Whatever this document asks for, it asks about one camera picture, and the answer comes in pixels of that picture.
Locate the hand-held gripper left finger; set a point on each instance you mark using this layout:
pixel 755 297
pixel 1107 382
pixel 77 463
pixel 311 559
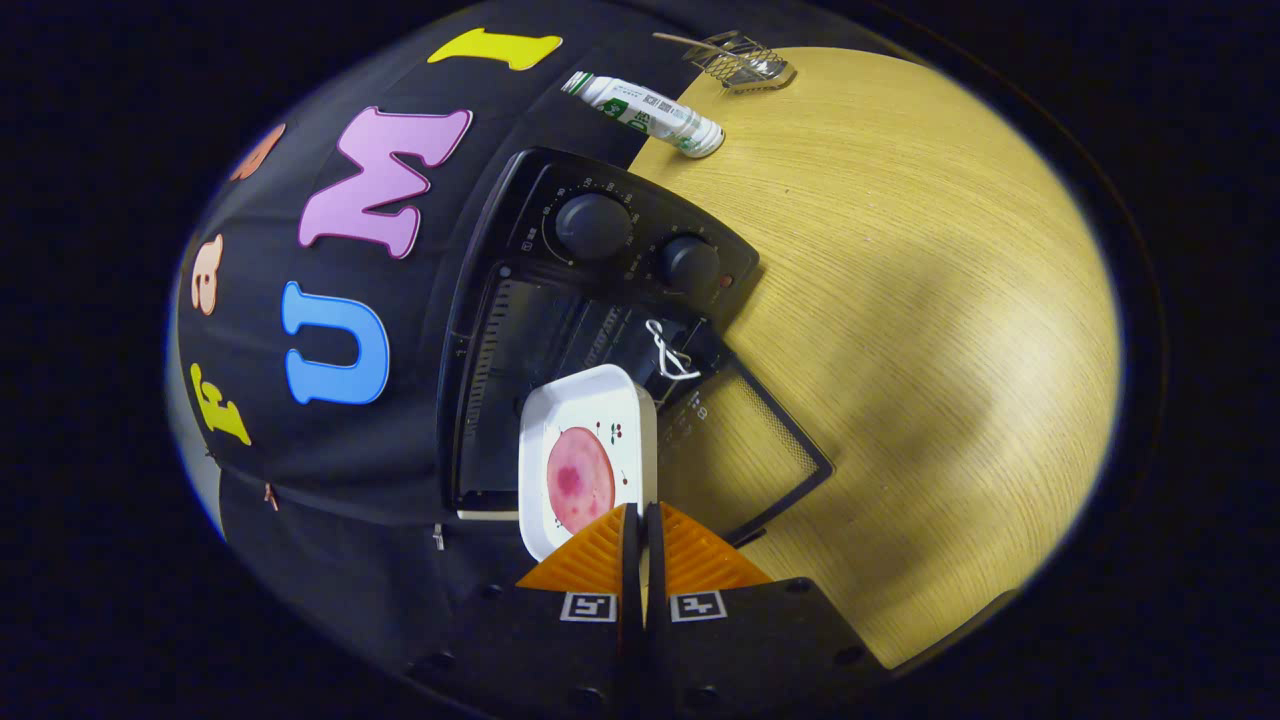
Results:
pixel 560 650

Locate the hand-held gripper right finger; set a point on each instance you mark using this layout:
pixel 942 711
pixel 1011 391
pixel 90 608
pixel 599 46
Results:
pixel 730 650

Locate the pink ham slice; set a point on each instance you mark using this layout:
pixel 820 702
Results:
pixel 580 480

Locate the white square plate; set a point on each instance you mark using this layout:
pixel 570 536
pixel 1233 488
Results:
pixel 590 400

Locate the black toaster oven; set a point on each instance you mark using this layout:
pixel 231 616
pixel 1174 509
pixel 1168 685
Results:
pixel 640 270

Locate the white bottle green label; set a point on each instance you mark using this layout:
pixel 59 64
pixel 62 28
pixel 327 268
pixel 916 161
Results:
pixel 645 112

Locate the wooden stick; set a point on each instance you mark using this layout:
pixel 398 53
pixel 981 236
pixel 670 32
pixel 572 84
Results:
pixel 685 41

